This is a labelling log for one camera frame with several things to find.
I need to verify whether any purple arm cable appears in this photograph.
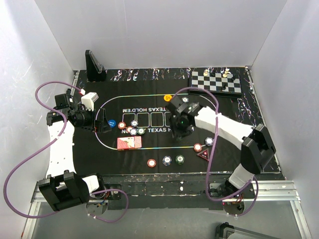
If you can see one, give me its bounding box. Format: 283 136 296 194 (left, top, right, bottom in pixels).
2 81 130 223
171 87 259 216

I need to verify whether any red playing card deck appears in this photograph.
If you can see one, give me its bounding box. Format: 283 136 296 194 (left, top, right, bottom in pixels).
117 136 142 151

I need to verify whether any red poker chip stack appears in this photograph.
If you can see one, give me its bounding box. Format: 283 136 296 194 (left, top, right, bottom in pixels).
147 159 157 168

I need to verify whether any black case corner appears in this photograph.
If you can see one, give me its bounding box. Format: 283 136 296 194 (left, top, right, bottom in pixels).
215 222 276 239

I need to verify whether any white chess pawn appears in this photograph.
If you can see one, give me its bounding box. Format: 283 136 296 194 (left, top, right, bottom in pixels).
222 68 229 78

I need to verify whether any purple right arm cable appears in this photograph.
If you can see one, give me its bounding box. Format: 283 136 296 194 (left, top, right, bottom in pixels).
171 87 259 216

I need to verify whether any black card shoe stand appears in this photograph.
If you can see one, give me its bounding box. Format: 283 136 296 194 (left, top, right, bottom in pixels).
85 50 107 82

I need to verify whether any black white chess board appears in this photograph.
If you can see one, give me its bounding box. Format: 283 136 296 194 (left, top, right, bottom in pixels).
188 71 243 98

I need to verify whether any black triangular all-in marker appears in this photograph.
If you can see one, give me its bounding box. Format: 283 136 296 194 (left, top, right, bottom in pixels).
197 148 209 161

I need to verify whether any aluminium frame rail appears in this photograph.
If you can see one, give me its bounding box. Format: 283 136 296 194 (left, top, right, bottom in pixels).
21 181 311 239

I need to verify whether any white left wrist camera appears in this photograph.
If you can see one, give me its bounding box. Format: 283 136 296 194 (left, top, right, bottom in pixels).
81 92 99 111

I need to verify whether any blue small blind button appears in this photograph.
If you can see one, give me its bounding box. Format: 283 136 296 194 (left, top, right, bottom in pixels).
108 119 117 128

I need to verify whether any black texas holdem poker mat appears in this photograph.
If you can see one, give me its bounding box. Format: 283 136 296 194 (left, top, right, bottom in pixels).
72 79 252 176

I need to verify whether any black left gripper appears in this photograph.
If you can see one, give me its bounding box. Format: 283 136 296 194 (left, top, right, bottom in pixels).
75 106 111 133

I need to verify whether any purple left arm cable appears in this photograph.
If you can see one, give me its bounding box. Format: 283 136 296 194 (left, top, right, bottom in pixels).
2 81 130 223

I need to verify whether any yellow dealer button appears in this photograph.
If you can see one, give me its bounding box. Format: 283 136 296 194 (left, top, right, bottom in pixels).
163 94 172 102

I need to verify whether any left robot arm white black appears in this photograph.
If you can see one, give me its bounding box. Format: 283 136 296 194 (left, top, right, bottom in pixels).
39 92 111 212

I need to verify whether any green poker chip stack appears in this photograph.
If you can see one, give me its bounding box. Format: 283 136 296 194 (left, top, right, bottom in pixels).
175 155 185 165

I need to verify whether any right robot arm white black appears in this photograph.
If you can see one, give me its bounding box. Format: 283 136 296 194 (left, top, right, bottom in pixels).
165 97 276 198

